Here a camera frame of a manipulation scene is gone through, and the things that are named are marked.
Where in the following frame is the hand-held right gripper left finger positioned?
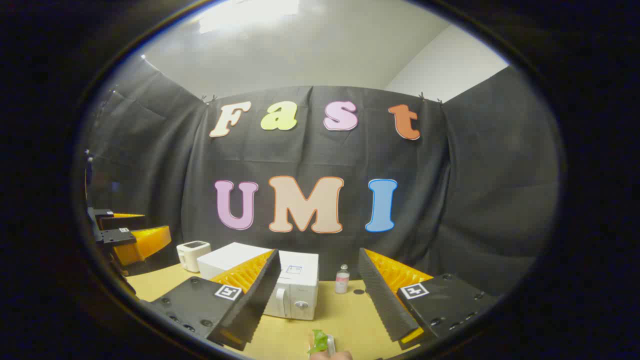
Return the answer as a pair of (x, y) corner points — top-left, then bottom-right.
(141, 248), (282, 352)

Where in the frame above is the white microwave oven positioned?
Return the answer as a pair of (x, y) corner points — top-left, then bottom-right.
(196, 242), (320, 321)

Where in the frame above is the small clear bottle pink label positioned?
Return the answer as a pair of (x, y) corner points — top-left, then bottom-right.
(334, 264), (351, 294)

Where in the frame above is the small white toaster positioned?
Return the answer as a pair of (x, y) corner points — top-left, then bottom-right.
(176, 240), (212, 273)

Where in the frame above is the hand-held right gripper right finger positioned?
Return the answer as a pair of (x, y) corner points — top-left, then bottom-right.
(358, 247), (501, 351)

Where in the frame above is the toast sandwich with lettuce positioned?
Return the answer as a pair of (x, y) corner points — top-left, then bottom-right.
(307, 329), (332, 356)

